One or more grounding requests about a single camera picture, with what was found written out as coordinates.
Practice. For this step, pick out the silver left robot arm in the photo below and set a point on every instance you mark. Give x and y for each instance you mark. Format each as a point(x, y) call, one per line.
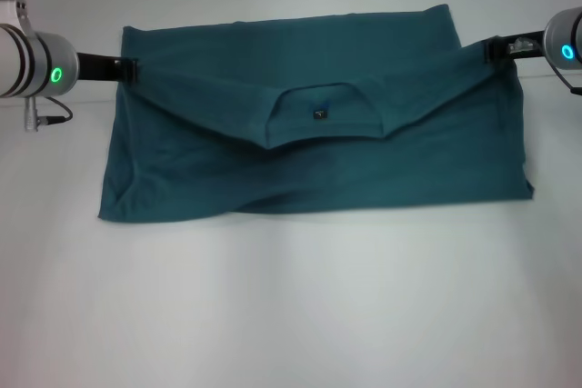
point(32, 56)

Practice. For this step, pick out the teal t-shirt with FREE print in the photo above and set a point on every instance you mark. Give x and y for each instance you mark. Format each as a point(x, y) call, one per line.
point(318, 156)

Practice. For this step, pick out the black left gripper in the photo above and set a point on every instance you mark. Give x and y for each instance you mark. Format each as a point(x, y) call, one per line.
point(97, 66)

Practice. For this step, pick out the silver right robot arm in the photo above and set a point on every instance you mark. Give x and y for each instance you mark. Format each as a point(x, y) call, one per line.
point(564, 38)

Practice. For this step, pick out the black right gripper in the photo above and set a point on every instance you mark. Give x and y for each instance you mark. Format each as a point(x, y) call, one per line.
point(514, 49)

